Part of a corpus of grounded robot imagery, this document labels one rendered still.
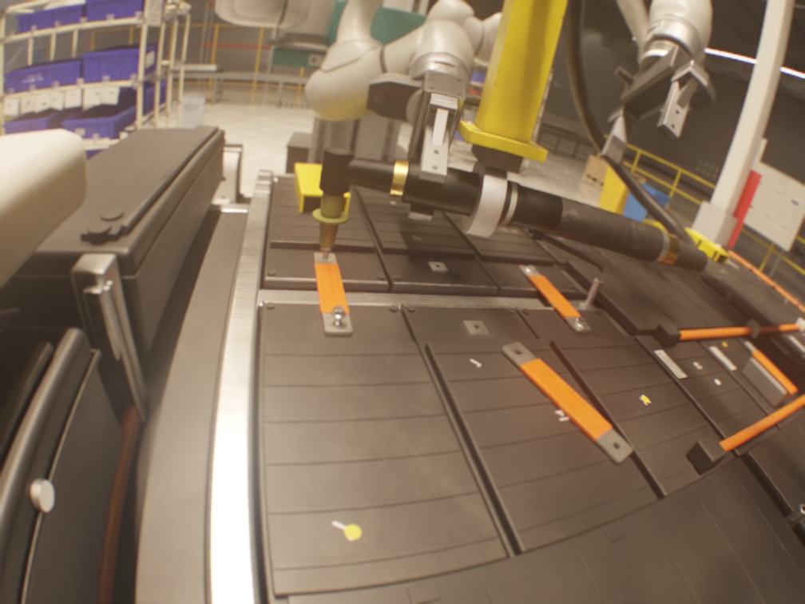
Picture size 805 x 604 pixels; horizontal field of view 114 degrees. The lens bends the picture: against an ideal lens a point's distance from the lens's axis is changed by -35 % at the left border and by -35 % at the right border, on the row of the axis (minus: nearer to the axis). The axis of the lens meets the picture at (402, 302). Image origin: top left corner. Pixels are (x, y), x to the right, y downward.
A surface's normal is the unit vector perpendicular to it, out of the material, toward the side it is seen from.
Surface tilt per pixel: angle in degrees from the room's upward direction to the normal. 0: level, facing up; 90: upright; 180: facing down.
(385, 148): 90
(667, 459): 0
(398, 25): 90
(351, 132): 90
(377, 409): 0
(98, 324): 90
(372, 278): 0
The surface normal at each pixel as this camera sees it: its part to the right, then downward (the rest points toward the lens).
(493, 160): -0.02, 0.53
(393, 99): -0.11, 0.87
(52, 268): 0.25, 0.56
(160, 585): 0.19, -0.83
